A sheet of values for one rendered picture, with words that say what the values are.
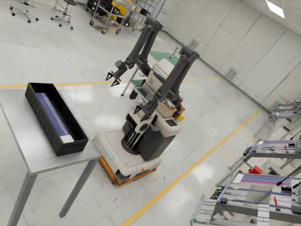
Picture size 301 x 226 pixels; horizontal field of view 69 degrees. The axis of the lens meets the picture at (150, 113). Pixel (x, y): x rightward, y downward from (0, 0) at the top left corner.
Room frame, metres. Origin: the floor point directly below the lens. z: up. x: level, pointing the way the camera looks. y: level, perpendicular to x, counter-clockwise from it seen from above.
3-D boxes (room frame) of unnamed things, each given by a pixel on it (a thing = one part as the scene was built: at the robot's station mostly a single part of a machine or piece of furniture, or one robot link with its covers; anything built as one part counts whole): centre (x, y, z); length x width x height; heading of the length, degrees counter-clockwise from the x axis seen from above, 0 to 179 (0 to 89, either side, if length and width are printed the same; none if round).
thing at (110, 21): (6.30, 2.50, 0.30); 0.30 x 0.23 x 0.18; 175
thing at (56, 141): (1.11, 0.52, 0.86); 0.57 x 0.17 x 0.11; 60
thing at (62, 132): (1.11, 0.52, 0.83); 0.51 x 0.07 x 0.03; 60
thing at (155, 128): (1.89, 0.00, 0.68); 0.28 x 0.27 x 0.25; 60
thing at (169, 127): (2.15, -0.08, 0.59); 0.55 x 0.34 x 0.83; 60
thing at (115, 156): (2.07, -0.03, 0.16); 0.67 x 0.64 x 0.25; 150
